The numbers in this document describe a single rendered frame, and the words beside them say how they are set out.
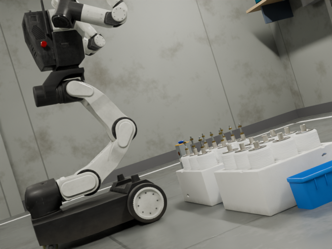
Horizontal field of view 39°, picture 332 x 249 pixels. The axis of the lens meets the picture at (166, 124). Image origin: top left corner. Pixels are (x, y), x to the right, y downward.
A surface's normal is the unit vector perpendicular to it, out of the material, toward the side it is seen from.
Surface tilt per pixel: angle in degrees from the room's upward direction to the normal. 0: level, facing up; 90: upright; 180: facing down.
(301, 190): 92
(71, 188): 90
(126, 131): 90
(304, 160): 90
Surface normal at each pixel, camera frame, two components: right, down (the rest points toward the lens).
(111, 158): 0.18, 0.32
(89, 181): 0.31, -0.10
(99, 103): 0.53, 0.25
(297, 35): -0.90, 0.28
